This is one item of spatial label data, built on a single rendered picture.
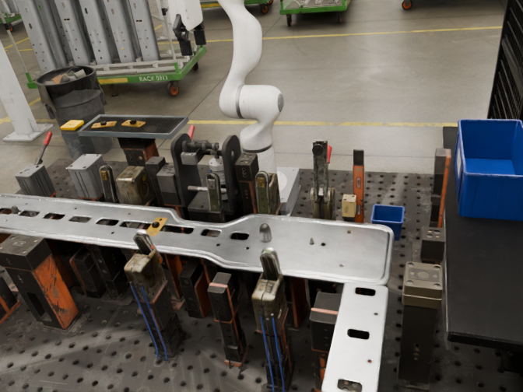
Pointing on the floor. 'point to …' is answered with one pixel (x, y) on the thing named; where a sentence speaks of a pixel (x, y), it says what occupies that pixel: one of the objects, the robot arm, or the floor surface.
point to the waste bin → (74, 99)
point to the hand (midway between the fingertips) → (194, 46)
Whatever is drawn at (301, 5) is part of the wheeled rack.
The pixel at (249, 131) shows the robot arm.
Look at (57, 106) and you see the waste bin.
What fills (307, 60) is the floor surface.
